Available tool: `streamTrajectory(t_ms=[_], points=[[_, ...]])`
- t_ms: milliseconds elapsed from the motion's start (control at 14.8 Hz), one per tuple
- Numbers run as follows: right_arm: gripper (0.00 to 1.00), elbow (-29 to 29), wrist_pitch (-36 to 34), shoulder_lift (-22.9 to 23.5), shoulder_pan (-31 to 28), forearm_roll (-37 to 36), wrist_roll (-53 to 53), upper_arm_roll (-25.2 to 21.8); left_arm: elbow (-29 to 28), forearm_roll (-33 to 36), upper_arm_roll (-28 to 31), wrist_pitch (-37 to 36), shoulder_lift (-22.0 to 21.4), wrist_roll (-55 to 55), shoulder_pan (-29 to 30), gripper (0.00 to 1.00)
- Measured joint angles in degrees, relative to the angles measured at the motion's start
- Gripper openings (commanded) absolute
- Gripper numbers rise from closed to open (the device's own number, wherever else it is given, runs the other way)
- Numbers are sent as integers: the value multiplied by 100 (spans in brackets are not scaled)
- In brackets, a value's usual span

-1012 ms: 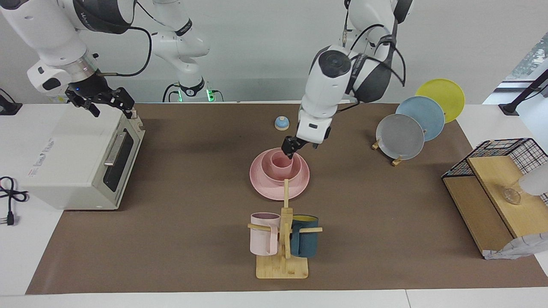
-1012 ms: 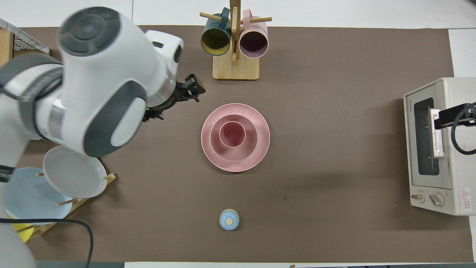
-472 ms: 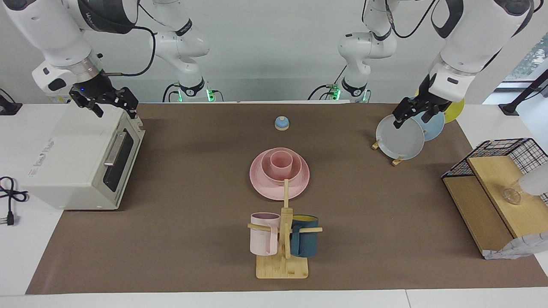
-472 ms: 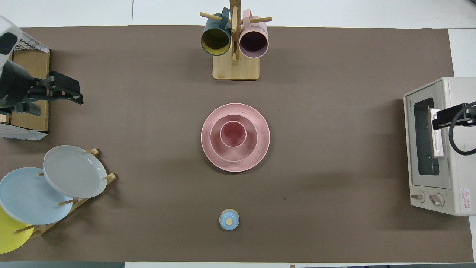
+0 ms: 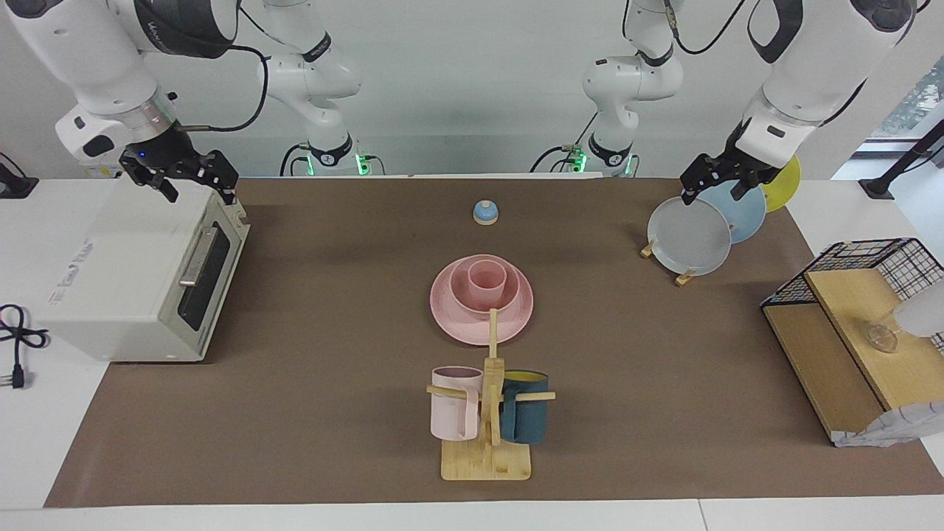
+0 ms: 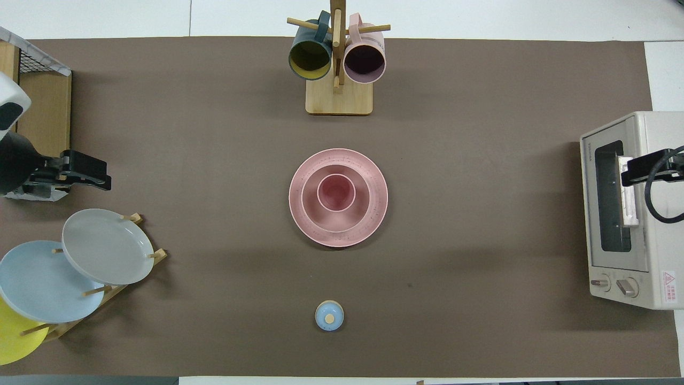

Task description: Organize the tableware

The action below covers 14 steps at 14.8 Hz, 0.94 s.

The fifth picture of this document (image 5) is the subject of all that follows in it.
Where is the pink tumbler cup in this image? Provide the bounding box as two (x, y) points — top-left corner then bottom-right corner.
(468, 260), (509, 297)

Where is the pink bowl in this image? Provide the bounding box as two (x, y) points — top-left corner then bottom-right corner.
(449, 255), (520, 315)

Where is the light blue plate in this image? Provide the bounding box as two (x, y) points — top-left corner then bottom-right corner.
(697, 180), (767, 245)

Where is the grey plate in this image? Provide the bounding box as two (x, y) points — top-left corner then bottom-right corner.
(647, 195), (733, 277)

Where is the yellow plate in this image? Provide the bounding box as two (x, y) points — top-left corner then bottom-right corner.
(760, 154), (802, 214)

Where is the wooden plate rack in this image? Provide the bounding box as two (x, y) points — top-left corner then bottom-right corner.
(639, 239), (696, 288)

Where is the beige toaster oven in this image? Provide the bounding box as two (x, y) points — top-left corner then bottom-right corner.
(32, 176), (251, 363)

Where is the clear wine glass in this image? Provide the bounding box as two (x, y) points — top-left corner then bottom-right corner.
(866, 283), (944, 354)

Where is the pink speckled plate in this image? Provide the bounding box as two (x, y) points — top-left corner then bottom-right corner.
(429, 254), (535, 346)

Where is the brown table mat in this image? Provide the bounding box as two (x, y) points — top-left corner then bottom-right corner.
(44, 177), (944, 508)

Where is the dark teal mug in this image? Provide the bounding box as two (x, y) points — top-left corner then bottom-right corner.
(499, 369), (551, 445)

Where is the pale pink mug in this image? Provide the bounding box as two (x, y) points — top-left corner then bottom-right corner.
(430, 365), (485, 442)

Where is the wooden mug tree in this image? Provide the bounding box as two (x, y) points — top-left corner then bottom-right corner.
(426, 308), (556, 482)

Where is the black base cable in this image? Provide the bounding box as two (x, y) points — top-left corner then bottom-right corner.
(279, 142), (312, 178)
(530, 111), (600, 176)

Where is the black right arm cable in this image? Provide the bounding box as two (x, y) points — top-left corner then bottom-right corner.
(176, 43), (269, 134)

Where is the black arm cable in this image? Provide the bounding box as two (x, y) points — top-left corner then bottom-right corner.
(176, 43), (269, 134)
(662, 0), (750, 57)

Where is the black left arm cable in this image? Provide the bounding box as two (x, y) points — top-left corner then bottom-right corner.
(662, 0), (750, 57)

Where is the black clamp mount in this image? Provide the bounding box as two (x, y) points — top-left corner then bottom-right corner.
(0, 150), (39, 199)

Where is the black camera stand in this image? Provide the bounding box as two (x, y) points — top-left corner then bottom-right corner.
(858, 117), (944, 201)

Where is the wooden shelf with wire mesh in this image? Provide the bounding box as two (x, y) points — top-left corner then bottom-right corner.
(760, 237), (944, 448)

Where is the black oven power cord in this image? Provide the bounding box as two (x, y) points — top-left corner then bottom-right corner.
(0, 303), (49, 391)

